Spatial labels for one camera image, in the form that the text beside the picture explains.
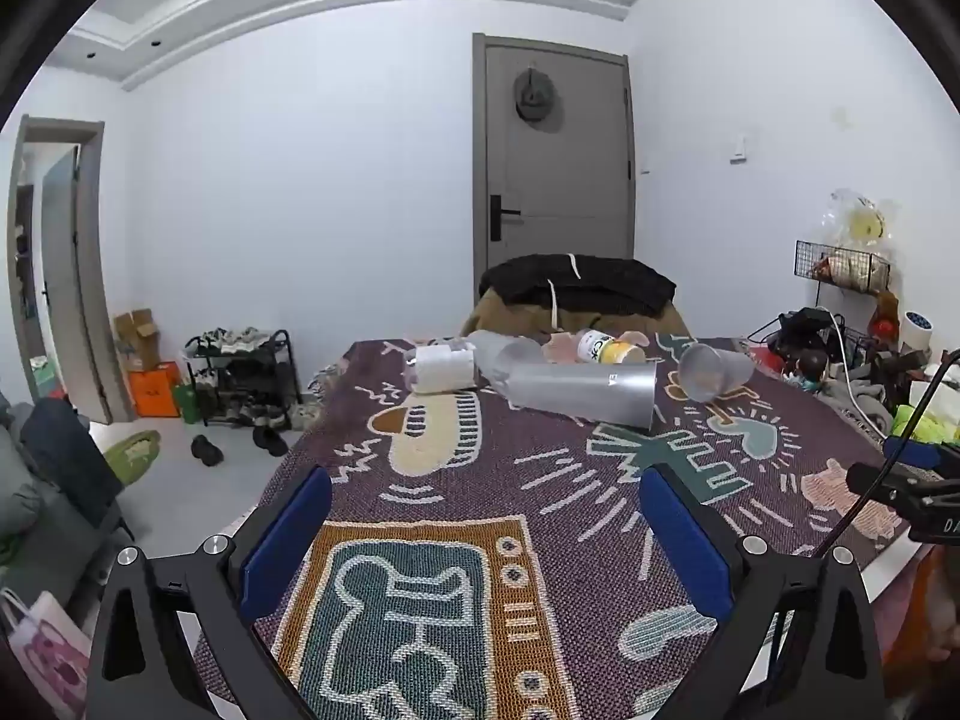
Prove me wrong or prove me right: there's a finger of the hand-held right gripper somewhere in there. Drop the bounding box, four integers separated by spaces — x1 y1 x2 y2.
847 463 947 505
882 435 960 471

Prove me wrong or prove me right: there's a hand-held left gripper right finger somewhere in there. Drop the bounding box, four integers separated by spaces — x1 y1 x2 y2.
640 463 887 720

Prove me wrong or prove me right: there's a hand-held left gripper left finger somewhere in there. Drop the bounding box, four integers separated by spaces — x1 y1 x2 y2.
88 465 333 720

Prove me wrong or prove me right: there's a person's right forearm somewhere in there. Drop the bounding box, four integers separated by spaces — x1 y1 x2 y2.
921 544 960 691

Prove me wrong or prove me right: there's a clear plastic cup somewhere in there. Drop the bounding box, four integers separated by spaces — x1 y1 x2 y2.
677 342 755 404

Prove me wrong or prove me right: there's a tall grey cup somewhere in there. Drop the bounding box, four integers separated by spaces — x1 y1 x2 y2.
507 360 659 433

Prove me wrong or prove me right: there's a frosted plastic cup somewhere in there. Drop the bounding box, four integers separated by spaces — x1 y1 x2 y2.
463 329 543 395

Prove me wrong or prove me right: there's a yellow-green cloth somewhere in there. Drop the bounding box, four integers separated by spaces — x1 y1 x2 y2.
894 403 960 445

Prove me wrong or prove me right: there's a white round tub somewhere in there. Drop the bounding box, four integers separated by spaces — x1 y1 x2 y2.
899 310 935 355

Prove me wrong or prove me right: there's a brown and red toy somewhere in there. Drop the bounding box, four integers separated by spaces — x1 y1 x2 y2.
870 290 902 340

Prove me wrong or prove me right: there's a black bag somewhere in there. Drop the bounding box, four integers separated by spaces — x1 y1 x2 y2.
769 307 852 363

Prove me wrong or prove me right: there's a black shoe rack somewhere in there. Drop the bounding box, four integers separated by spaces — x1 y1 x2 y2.
184 328 302 427

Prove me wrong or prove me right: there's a green slipper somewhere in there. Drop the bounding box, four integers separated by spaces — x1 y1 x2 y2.
103 430 163 486

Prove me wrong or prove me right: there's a printed woven blanket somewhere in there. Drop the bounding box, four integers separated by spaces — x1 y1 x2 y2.
191 334 912 720

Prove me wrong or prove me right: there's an orange box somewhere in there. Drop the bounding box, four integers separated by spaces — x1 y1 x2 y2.
126 361 182 419

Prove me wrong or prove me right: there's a yellow and white bottle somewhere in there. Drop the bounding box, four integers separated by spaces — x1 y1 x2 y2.
574 329 647 366

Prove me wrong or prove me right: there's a white toilet paper roll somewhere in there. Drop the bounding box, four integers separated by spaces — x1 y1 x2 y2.
405 341 479 395

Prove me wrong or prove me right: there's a dark blue cushion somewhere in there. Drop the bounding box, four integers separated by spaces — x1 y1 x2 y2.
20 397 126 527

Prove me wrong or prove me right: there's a clear bag with yellow toy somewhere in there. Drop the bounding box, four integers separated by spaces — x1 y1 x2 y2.
820 187 899 250

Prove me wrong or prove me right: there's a grey sofa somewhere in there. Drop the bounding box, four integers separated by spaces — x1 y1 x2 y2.
0 388 137 620

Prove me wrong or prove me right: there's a brown cardboard box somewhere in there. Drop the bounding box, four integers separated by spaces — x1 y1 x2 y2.
112 308 163 374

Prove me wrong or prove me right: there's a pink tote bag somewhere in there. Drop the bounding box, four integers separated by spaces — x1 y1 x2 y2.
0 587 96 720

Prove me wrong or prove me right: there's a black jacket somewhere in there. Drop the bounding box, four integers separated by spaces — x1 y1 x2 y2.
480 253 677 314

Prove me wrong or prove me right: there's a brown chair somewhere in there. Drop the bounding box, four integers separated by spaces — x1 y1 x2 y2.
469 289 692 340

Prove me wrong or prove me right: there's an open grey side door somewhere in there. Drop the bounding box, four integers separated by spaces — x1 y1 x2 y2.
6 115 115 425

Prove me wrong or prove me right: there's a grey room door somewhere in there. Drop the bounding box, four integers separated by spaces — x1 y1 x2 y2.
472 33 639 295

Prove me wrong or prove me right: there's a grey hat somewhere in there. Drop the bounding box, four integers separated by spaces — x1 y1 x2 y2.
514 67 562 133

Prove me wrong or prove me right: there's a black cable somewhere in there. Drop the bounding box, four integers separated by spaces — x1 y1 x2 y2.
816 349 960 558

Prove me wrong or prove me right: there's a white cable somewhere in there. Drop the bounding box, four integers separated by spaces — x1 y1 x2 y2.
814 306 895 437

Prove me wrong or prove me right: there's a black wire basket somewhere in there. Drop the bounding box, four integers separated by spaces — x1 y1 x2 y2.
794 239 893 294

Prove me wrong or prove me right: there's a black door handle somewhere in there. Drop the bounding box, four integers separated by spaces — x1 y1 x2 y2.
490 195 522 242

